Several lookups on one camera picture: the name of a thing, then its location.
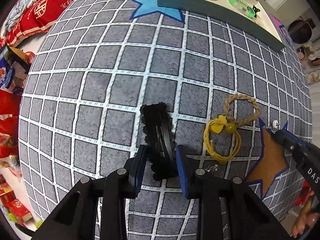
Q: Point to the orange star sticker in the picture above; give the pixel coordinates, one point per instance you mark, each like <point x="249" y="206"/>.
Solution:
<point x="271" y="163"/>

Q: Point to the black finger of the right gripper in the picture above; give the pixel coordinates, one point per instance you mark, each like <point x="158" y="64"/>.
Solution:
<point x="305" y="155"/>

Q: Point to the small black claw clip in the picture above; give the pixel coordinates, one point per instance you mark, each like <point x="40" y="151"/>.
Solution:
<point x="256" y="10"/>

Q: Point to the blue star sticker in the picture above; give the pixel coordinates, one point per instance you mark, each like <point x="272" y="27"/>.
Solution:
<point x="148" y="7"/>

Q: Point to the grey checked tablecloth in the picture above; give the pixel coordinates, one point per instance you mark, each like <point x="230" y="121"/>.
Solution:
<point x="80" y="111"/>

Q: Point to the grey white knit cloth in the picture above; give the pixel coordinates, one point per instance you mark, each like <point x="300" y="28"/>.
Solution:
<point x="16" y="12"/>

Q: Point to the person's hand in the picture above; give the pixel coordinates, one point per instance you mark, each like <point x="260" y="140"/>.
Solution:
<point x="306" y="218"/>

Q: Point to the white washing machine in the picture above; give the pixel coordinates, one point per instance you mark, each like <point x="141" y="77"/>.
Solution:
<point x="300" y="30"/>

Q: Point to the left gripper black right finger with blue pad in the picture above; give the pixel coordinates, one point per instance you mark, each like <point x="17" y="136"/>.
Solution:
<point x="224" y="202"/>

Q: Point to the black scalloped hair clip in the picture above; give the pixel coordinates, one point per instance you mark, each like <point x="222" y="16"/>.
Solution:
<point x="157" y="127"/>

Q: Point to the red wedding blanket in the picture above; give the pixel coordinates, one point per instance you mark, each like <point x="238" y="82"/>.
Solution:
<point x="37" y="19"/>

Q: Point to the green translucent bangle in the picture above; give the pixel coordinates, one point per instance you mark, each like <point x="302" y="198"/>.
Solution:
<point x="243" y="8"/>

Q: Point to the blue snack box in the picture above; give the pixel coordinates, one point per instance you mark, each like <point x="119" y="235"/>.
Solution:
<point x="7" y="59"/>

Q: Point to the pink star sticker right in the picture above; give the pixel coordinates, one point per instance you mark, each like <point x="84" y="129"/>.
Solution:
<point x="280" y="28"/>

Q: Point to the white shallow tray box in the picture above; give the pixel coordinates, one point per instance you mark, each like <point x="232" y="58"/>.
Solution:
<point x="260" y="27"/>

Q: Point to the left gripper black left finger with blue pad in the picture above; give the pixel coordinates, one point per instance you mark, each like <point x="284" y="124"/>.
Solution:
<point x="75" y="216"/>

